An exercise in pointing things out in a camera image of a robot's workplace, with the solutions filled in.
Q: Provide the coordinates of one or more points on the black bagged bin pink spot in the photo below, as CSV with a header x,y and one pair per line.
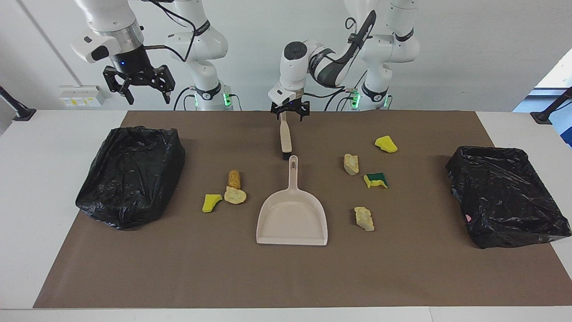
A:
x,y
505,197

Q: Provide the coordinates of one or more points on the tan foam chunk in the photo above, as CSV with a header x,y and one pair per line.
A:
x,y
234,195

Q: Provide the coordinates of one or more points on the beige hand brush black bristles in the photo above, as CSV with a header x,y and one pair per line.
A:
x,y
285,138

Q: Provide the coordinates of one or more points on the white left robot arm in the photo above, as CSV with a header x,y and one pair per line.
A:
x,y
295,67

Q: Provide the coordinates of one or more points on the brown table mat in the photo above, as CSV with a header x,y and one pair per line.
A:
x,y
286,277

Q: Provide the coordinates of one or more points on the yellow curved sponge wedge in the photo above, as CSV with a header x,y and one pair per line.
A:
x,y
210,203

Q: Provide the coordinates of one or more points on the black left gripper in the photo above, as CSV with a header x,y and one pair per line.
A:
x,y
289,106

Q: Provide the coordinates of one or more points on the orange-brown foam cylinder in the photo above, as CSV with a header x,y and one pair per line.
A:
x,y
234,179

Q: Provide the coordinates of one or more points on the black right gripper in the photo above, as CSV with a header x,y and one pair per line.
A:
x,y
132,65

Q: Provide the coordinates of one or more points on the pale beige foam chunk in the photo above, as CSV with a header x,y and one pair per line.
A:
x,y
351,164
364,218

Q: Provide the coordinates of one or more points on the white wall socket box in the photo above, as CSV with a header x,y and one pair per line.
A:
x,y
80,96

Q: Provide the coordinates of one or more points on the green and yellow sponge piece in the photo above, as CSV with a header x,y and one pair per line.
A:
x,y
376,180

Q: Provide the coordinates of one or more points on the black clamp stand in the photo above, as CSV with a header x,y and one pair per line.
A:
x,y
24,114
543,117

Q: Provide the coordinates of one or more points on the beige plastic dustpan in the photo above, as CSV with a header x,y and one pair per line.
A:
x,y
290,219

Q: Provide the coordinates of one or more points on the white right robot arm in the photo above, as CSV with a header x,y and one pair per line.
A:
x,y
107,18

